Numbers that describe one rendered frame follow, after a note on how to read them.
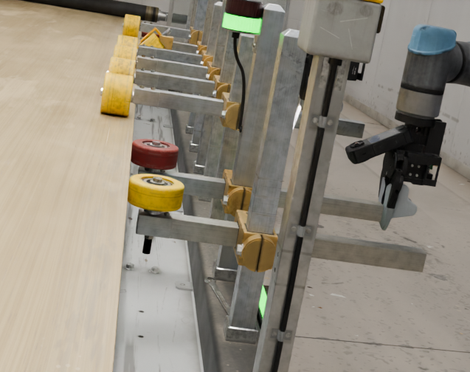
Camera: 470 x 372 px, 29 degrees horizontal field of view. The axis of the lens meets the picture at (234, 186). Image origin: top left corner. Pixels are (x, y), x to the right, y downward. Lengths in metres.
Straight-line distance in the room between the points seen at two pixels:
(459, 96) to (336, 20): 6.16
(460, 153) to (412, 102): 5.37
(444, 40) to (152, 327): 0.68
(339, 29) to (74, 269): 0.37
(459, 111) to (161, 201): 5.87
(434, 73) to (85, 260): 0.80
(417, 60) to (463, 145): 5.35
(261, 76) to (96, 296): 0.70
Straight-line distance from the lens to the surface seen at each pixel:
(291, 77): 1.25
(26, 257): 0.98
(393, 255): 1.39
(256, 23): 1.49
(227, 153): 1.78
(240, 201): 1.51
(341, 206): 1.62
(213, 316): 1.43
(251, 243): 1.27
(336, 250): 1.37
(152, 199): 1.29
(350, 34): 0.98
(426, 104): 1.59
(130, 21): 3.26
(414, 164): 1.62
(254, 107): 1.51
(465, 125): 6.93
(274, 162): 1.27
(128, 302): 1.64
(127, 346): 1.47
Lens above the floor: 1.23
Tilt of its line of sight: 14 degrees down
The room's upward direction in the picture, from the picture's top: 10 degrees clockwise
